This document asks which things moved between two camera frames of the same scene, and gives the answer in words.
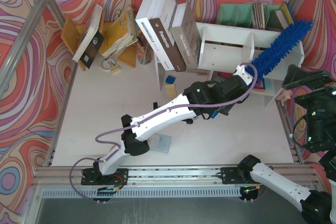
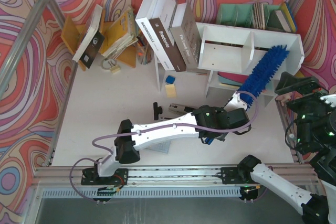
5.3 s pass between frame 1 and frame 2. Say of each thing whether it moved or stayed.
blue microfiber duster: moved
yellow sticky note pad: stayed
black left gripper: moved
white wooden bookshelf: stayed
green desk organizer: stayed
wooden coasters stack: stayed
